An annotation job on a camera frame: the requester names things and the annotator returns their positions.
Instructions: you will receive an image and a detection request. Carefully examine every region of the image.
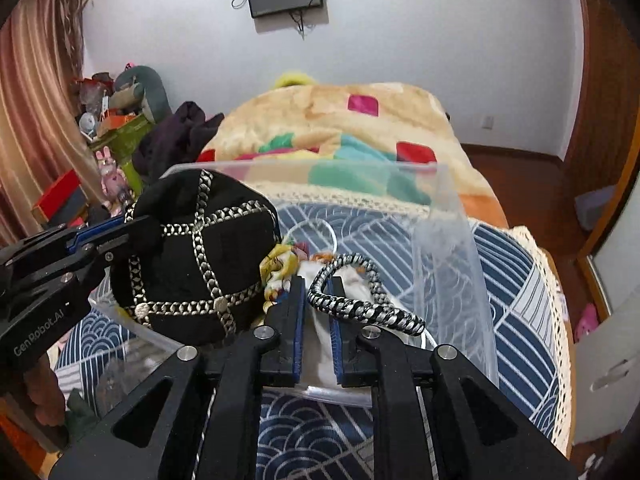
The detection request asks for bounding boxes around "beige colourful fleece blanket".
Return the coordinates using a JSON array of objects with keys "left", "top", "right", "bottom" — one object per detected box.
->
[{"left": 199, "top": 82, "right": 508, "bottom": 228}]

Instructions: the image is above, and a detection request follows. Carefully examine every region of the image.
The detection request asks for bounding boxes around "person's left hand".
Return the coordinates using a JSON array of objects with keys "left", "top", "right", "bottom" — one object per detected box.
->
[{"left": 24, "top": 354, "right": 65, "bottom": 427}]

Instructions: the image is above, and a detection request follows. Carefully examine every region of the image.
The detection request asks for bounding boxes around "grey green plush dinosaur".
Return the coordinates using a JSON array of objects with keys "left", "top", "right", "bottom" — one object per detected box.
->
[{"left": 108, "top": 65, "right": 172, "bottom": 124}]

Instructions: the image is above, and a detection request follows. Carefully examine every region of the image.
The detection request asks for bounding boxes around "blue white patterned bedspread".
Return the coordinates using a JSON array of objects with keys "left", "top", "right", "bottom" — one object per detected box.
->
[{"left": 55, "top": 198, "right": 572, "bottom": 479}]

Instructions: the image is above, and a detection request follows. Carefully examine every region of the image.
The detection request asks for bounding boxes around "red box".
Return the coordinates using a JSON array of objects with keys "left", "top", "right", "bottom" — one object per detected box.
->
[{"left": 32, "top": 170, "right": 89, "bottom": 229}]

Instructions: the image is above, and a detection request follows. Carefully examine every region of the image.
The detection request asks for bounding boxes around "black hat with silver chains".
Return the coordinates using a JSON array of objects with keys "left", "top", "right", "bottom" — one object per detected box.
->
[{"left": 110, "top": 168, "right": 281, "bottom": 347}]

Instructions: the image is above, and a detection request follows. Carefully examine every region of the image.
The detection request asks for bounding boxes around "dark purple clothing pile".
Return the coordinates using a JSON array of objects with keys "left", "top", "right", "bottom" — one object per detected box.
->
[{"left": 131, "top": 101, "right": 224, "bottom": 184}]

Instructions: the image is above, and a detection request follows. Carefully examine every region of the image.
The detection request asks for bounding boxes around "pink rabbit toy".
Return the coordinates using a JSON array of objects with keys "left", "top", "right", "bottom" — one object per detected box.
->
[{"left": 96, "top": 146, "right": 134, "bottom": 209}]

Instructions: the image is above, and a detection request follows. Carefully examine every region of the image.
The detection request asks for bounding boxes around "wooden door frame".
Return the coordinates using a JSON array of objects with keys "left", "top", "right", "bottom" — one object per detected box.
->
[{"left": 565, "top": 0, "right": 639, "bottom": 320}]

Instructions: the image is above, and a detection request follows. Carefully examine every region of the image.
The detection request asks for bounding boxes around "striped pink curtain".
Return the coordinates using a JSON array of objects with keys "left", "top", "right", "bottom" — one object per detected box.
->
[{"left": 1, "top": 0, "right": 103, "bottom": 245}]

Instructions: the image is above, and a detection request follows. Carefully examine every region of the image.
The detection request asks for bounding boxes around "yellow green plush toy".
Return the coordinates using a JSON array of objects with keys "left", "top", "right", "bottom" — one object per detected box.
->
[{"left": 272, "top": 72, "right": 317, "bottom": 89}]

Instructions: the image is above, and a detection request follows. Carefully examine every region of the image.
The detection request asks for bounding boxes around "clear plastic storage bin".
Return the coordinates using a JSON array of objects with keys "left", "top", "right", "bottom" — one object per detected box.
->
[{"left": 96, "top": 159, "right": 498, "bottom": 379}]

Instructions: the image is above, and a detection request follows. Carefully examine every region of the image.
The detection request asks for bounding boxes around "green cardboard box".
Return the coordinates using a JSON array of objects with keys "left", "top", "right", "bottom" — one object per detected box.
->
[{"left": 89, "top": 115, "right": 153, "bottom": 196}]

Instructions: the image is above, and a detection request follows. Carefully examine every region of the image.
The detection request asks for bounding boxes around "green knitted cloth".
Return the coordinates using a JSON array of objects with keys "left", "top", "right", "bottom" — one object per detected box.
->
[{"left": 65, "top": 389, "right": 101, "bottom": 443}]

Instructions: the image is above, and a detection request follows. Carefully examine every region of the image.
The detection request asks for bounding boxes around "black white braided band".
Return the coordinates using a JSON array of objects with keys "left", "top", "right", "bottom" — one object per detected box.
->
[{"left": 307, "top": 254, "right": 426, "bottom": 337}]

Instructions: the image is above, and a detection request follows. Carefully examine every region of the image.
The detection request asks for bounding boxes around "white drawstring cloth bag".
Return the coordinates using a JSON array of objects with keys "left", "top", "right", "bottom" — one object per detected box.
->
[{"left": 294, "top": 259, "right": 402, "bottom": 386}]

